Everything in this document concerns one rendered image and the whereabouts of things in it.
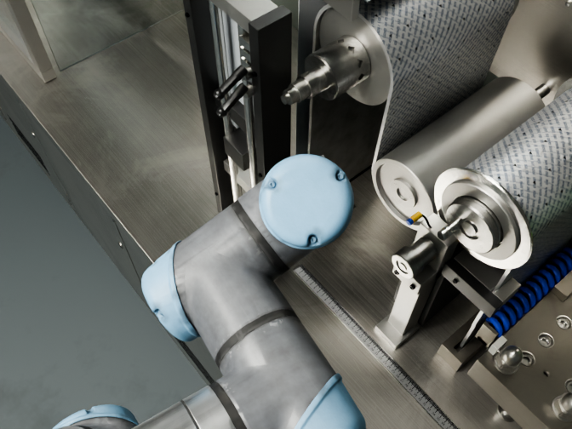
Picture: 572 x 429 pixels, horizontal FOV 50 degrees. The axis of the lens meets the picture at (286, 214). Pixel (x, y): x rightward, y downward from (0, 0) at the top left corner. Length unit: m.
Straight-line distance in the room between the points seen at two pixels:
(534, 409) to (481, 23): 0.53
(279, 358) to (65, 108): 1.07
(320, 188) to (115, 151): 0.90
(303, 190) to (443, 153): 0.43
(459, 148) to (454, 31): 0.16
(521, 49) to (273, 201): 0.69
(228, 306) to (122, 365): 1.61
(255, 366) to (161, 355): 1.60
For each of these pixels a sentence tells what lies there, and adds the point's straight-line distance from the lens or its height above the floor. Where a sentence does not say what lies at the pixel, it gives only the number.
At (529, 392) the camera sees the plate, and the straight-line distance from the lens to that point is 0.96.
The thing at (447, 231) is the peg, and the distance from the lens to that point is 0.78.
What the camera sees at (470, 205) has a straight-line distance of 0.76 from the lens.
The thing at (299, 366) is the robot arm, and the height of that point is 1.46.
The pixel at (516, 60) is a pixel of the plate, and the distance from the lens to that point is 1.10.
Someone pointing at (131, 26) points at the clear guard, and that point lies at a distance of 1.56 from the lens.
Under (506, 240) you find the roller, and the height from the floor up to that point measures 1.26.
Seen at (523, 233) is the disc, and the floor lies 1.29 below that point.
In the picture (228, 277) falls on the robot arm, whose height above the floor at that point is 1.46.
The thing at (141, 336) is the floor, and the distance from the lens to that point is 2.09.
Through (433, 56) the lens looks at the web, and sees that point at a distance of 0.83.
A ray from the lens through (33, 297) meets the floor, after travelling 2.27.
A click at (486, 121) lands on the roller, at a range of 0.93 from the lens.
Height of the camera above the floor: 1.89
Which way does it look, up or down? 56 degrees down
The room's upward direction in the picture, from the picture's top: straight up
